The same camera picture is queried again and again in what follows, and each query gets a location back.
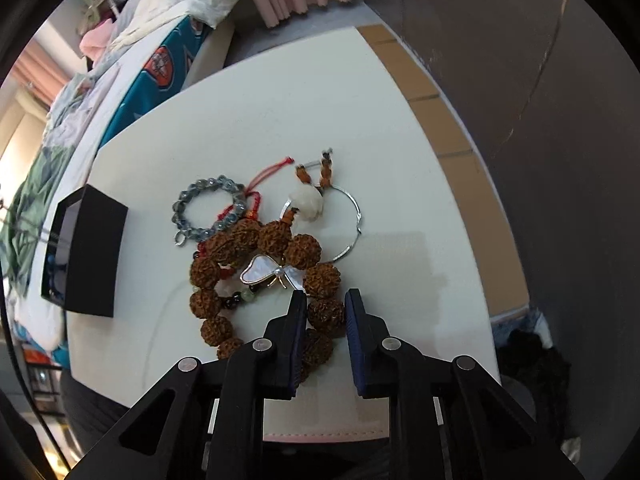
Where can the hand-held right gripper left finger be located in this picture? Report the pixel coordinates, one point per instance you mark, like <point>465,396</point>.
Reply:
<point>299,327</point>

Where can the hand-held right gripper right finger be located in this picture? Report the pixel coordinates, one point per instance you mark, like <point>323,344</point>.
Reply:
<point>356,332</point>

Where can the black jewelry box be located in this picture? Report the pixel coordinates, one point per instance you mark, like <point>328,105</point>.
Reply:
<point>90,252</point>

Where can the white butterfly pendant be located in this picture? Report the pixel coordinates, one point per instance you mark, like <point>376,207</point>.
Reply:
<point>267,271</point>

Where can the silver hoop with white charm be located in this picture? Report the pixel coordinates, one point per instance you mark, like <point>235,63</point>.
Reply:
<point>320,200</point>

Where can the black cloth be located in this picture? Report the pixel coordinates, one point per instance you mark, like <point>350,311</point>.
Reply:
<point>532,365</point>

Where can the bed with printed bedding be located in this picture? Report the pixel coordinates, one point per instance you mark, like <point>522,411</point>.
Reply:
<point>100,85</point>

